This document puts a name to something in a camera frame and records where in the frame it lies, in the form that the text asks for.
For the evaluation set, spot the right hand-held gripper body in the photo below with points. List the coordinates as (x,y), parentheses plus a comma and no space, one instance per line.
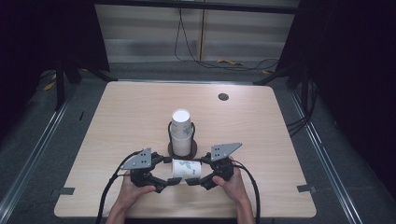
(222,166)

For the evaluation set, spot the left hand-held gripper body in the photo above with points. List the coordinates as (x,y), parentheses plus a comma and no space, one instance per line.
(140,168)

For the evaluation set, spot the dark round cup holder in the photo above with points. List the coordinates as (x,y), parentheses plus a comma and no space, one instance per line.
(195,151)

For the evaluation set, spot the printed single paper cup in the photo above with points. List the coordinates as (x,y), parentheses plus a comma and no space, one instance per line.
(186,169)

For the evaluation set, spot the stack of white paper cups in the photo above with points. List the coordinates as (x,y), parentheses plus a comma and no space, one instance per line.
(181,132)

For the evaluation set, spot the person's right hand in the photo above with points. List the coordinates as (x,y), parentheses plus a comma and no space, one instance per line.
(232,188)

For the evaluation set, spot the person's left hand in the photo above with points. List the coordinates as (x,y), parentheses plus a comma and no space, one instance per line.
(130,194)

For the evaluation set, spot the dark round table grommet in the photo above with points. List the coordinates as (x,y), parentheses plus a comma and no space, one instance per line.
(223,96)

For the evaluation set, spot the grey tape piece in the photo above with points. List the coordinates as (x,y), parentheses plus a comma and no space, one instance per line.
(67,191)
(305,188)

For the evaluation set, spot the long yellow floor tape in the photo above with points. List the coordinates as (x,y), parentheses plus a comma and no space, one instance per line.
(229,62)

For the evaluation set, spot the short yellow floor tape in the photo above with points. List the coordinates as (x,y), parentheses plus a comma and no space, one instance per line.
(266,72)

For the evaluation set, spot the black metal stand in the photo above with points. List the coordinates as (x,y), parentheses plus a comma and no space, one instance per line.
(303,88)
(59,90)

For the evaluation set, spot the yellow floor tape strip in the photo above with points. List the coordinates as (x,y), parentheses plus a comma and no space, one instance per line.
(49,86)

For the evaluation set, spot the dark curtain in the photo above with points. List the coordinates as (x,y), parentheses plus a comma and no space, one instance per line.
(46,37)
(358,62)

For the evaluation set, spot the metal floor rail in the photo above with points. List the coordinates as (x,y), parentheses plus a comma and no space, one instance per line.
(34,152)
(323,155)

